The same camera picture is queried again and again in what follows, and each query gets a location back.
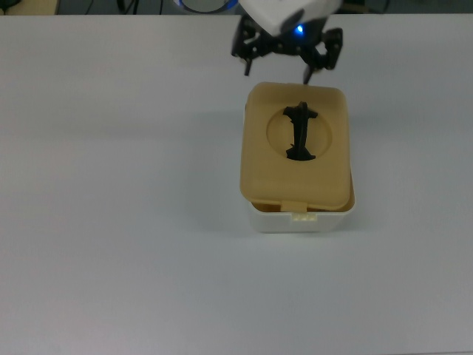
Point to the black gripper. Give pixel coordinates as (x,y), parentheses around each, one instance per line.
(288,45)

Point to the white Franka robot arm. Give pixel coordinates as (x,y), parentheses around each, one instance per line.
(266,11)

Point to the white plastic tool case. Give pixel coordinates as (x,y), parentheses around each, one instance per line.
(325,222)

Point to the wooden desk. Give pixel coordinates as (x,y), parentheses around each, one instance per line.
(26,6)

